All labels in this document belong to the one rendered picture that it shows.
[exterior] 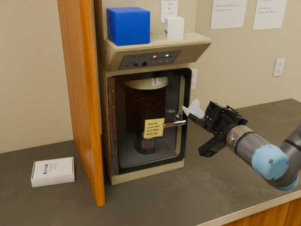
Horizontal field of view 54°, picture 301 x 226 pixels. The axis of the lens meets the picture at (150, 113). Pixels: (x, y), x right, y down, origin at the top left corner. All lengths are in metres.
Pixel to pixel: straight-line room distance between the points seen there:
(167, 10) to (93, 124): 0.43
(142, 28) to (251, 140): 0.42
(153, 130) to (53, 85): 0.54
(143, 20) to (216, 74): 0.95
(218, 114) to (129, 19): 0.36
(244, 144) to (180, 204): 0.44
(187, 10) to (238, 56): 0.80
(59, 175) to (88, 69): 0.51
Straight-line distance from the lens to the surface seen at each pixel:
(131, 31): 0.84
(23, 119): 1.46
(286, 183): 0.84
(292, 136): 0.84
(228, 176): 1.28
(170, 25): 0.92
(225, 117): 0.84
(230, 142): 0.79
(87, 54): 0.84
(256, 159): 0.73
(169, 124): 1.05
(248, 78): 1.88
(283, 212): 1.40
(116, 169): 1.14
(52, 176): 1.22
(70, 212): 1.11
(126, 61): 0.89
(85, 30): 0.82
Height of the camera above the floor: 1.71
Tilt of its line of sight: 26 degrees down
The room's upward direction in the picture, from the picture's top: 1 degrees clockwise
